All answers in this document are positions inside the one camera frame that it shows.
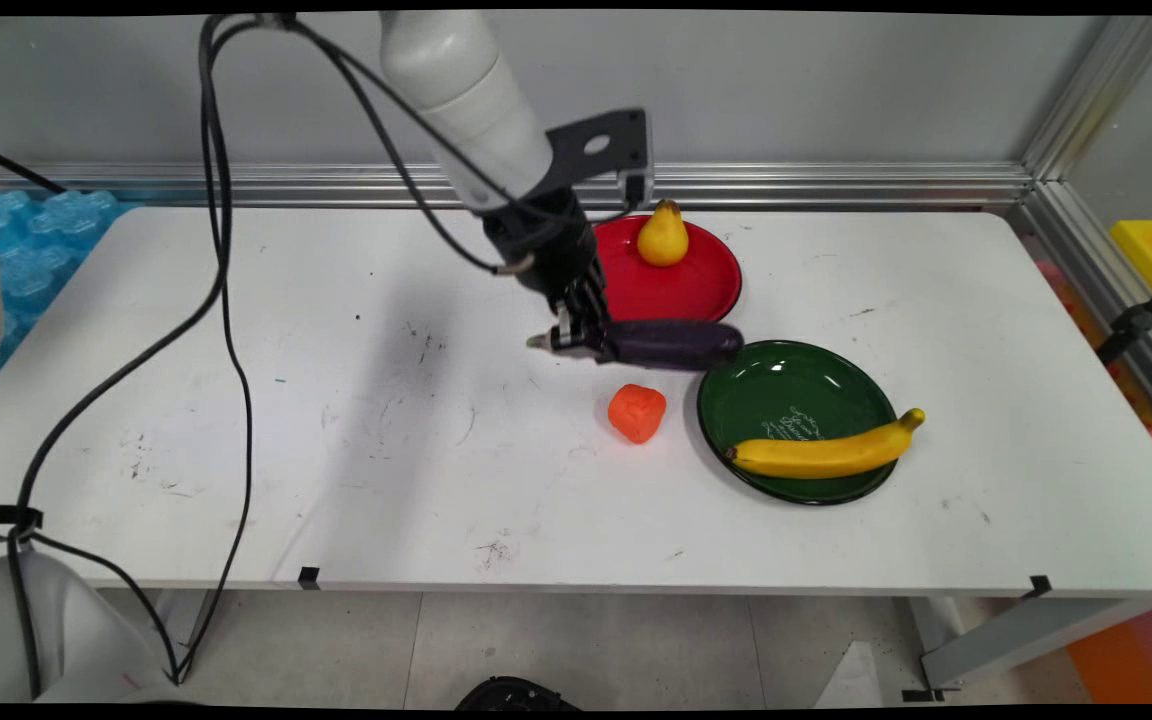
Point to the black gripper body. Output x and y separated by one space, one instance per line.
546 250

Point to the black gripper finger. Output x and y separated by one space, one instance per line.
565 328
595 315

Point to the purple toy eggplant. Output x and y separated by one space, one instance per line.
671 343

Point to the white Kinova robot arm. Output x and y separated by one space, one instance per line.
461 90

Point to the red plate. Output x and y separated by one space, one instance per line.
686 290

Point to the yellow toy pear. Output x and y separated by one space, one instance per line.
662 238

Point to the orange toy pepper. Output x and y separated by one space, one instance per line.
636 412

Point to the green plate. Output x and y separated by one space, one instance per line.
786 400

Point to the yellow toy banana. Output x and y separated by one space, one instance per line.
821 456

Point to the black tape marker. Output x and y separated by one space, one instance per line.
1040 586
309 577

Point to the black round object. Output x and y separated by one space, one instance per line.
516 695

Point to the white table leg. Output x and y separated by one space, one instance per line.
1016 635

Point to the orange box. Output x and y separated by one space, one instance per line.
1131 655

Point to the horizontal aluminium frame rail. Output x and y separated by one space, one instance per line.
836 185

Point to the slanted aluminium frame rail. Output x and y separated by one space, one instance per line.
1106 290

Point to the upright aluminium frame post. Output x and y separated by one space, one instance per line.
1096 95

